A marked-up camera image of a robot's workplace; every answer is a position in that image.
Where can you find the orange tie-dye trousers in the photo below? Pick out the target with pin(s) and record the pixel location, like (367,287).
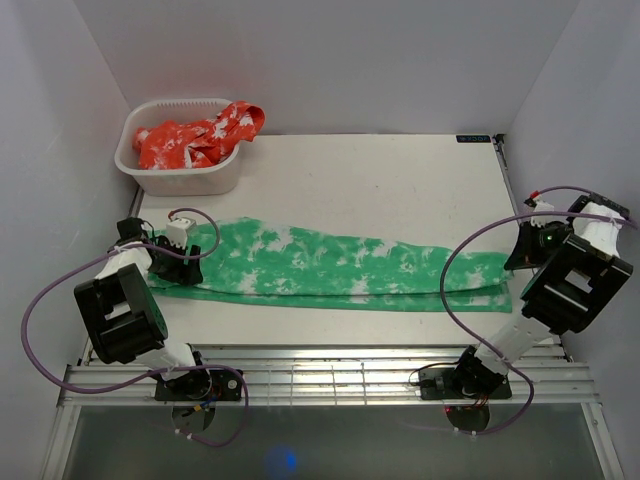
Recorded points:
(199,144)

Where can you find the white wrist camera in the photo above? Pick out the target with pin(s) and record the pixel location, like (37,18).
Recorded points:
(177,231)
(537,204)

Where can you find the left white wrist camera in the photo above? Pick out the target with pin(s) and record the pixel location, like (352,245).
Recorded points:
(177,231)

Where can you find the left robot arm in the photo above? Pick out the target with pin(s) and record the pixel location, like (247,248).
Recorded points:
(122,318)

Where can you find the dark table label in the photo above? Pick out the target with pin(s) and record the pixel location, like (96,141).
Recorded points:
(472,139)

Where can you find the green tie-dye trousers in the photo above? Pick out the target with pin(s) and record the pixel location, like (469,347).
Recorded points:
(262,263)

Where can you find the white plastic basket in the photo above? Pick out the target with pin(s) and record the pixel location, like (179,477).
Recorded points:
(215,180)

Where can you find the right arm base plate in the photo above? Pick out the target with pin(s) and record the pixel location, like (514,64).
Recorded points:
(440,381)

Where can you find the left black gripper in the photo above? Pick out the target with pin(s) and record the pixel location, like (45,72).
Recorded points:
(183,274)

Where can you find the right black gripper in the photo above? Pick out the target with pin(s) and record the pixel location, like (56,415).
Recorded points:
(525,253)

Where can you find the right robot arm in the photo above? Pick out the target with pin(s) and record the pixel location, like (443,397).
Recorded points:
(578,271)

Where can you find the aluminium rail frame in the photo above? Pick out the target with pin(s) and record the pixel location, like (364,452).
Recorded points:
(341,414)

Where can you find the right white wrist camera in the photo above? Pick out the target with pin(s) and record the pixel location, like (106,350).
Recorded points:
(537,204)

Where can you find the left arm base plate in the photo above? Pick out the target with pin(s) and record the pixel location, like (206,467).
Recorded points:
(201,386)

